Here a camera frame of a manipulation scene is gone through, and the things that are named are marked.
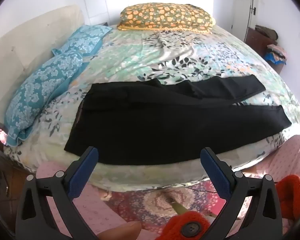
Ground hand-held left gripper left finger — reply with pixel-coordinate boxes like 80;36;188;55
15;146;99;240

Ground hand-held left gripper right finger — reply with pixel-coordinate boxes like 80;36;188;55
200;147;283;240

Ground black pants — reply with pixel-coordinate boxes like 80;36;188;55
64;75;292;167

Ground person's left hand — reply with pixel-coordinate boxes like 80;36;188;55
97;221;142;240

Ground pink dotted cloth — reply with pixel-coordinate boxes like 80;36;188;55
36;135;300;240

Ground pink floral rug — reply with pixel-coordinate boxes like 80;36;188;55
107;180;253;233

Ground brown wooden nightstand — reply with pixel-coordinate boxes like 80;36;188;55
0;152;38;230

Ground smartphone with lit screen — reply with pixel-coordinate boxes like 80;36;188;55
0;121;9;147

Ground large teal floral pillow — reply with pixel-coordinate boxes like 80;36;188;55
5;51;90;147

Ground floral bedspread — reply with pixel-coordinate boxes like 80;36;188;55
2;24;300;193

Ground small teal floral pillow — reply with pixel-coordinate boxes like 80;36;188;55
52;25;113;57

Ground brown wooden cabinet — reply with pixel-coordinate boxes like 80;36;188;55
245;27;285;74

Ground pile of pink clothes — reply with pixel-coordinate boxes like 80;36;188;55
266;44;288;63

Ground olive folded clothes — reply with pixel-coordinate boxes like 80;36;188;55
254;25;278;40

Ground white door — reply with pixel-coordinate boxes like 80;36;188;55
231;0;259;43

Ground olive orange-flowered pillow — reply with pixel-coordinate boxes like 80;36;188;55
117;3;216;34

